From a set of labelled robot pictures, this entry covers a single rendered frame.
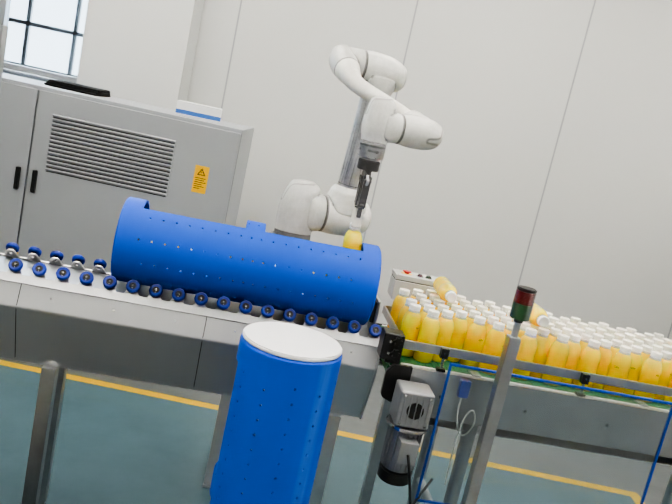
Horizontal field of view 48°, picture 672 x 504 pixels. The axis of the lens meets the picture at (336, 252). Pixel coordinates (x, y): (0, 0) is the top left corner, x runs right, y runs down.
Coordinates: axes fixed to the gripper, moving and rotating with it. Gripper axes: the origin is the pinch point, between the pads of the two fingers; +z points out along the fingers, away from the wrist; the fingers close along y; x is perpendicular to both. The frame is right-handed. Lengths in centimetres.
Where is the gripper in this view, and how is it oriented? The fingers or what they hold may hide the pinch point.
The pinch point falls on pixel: (356, 216)
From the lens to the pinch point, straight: 259.4
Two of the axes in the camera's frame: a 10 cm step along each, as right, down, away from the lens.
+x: 9.7, 1.9, 1.3
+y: 0.9, 2.1, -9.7
